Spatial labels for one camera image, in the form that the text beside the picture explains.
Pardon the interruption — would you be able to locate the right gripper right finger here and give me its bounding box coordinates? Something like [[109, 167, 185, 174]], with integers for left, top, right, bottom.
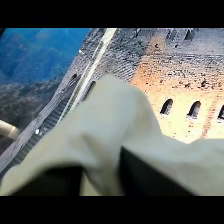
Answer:
[[119, 145, 196, 197]]

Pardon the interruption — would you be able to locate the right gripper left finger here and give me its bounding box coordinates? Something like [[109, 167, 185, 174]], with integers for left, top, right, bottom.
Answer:
[[13, 165, 85, 197]]

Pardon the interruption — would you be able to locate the cream shirt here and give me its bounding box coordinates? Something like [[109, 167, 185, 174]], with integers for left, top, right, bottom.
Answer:
[[0, 73, 224, 197]]

